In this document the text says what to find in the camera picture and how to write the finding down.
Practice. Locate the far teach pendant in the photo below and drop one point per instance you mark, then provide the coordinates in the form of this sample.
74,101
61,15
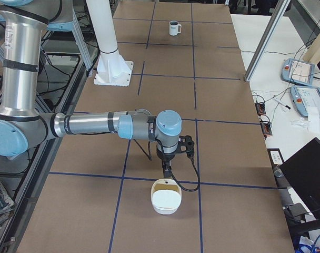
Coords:
298,72

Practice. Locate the aluminium frame post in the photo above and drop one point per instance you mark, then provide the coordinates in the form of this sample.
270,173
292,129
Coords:
267,35

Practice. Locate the orange usb hub far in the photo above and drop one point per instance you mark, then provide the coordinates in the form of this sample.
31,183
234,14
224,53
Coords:
260,108

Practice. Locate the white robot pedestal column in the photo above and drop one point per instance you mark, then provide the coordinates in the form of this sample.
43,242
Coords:
112,69

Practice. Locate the teach pendant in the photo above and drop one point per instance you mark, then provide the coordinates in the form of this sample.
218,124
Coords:
305,96
298,72

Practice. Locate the white paper slip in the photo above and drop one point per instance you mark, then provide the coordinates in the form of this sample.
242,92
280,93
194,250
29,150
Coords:
313,119

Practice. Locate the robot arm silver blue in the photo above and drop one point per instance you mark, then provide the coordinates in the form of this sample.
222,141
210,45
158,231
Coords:
23,127

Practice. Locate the black marker pen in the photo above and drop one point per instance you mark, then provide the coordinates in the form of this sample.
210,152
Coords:
282,103

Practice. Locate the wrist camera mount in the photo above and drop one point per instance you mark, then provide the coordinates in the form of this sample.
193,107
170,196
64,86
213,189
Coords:
185,145

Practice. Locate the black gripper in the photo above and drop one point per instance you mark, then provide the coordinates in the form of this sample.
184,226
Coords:
166,157

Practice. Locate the black laptop monitor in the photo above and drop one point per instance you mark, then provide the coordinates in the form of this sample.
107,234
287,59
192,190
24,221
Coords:
302,171

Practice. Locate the orange usb hub near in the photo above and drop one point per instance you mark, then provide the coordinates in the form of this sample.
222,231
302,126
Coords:
266,128

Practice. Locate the crumpled white paper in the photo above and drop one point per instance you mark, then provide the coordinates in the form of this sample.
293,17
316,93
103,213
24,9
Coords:
302,122

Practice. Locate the white mug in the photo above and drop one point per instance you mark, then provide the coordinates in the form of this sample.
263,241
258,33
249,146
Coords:
175,28

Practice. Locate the white cream bin container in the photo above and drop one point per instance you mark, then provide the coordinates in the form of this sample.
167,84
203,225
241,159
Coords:
166,196

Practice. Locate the orange usb hub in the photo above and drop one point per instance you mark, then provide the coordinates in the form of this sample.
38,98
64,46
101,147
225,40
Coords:
266,128
260,108

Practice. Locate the near teach pendant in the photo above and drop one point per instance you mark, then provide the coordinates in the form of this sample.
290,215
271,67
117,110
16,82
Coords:
305,96

